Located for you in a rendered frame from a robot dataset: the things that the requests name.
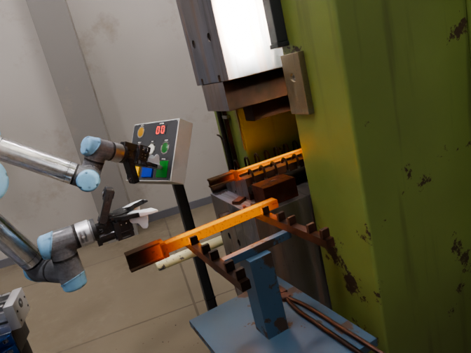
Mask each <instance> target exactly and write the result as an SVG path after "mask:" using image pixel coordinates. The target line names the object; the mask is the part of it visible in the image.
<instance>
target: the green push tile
mask: <svg viewBox="0 0 471 353"><path fill-rule="evenodd" d="M168 163H169V160H166V161H160V166H163V168H162V169H157V170H156V178H166V177H167V172H168Z"/></svg>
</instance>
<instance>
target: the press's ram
mask: <svg viewBox="0 0 471 353"><path fill-rule="evenodd" d="M176 2H177V7H178V11H179V16H180V19H181V22H182V27H183V30H184V35H185V39H186V44H187V47H188V50H189V55H190V58H191V63H192V67H193V72H194V75H195V78H196V83H197V86H199V85H207V84H212V83H219V82H224V81H231V80H234V79H237V78H242V77H246V76H251V75H254V74H259V73H262V72H265V71H270V70H274V69H279V68H282V62H281V58H280V56H281V55H283V51H282V47H281V48H275V49H272V50H271V49H270V45H271V41H270V37H269V33H268V27H267V23H266V16H265V12H264V5H263V1H262V0H176Z"/></svg>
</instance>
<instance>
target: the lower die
mask: <svg viewBox="0 0 471 353"><path fill-rule="evenodd" d="M296 155H297V156H298V158H299V164H300V166H301V167H303V166H305V165H304V161H303V156H302V153H298V154H296ZM286 159H287V162H288V165H289V169H290V171H292V170H294V169H297V166H298V165H297V161H296V157H295V156H294V159H293V160H292V157H291V156H290V157H288V158H286ZM275 164H276V165H277V169H278V173H279V174H284V173H286V172H287V167H286V163H285V161H284V160H283V163H281V160H278V161H275ZM264 168H265V170H266V176H267V177H268V178H271V177H274V176H275V174H276V173H275V167H274V165H273V163H272V167H270V164H267V165H264ZM252 171H253V173H254V178H255V181H256V182H260V181H263V180H264V178H265V177H264V171H263V169H262V168H261V171H259V168H256V169H252ZM238 176H239V181H232V182H229V183H227V184H226V187H227V190H228V191H231V192H232V193H235V194H237V195H239V196H242V197H246V199H248V200H253V199H254V194H250V193H249V191H248V186H251V185H252V184H253V179H252V174H251V172H250V174H249V175H247V172H243V173H241V174H239V175H238ZM295 179H296V183H298V182H300V181H303V180H306V179H307V176H306V174H305V175H303V176H300V177H297V178H295Z"/></svg>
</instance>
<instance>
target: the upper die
mask: <svg viewBox="0 0 471 353"><path fill-rule="evenodd" d="M202 88H203V93H204V96H205V102H206V105H207V110H208V111H233V110H236V109H241V108H243V107H246V106H251V105H253V104H258V103H261V102H265V101H268V100H271V99H275V98H279V97H283V96H286V95H288V94H287V87H286V83H285V77H284V72H283V68H279V69H274V70H270V71H265V72H262V73H259V74H254V75H251V76H246V77H242V78H237V79H234V80H231V81H224V82H219V83H212V84H207V85H202Z"/></svg>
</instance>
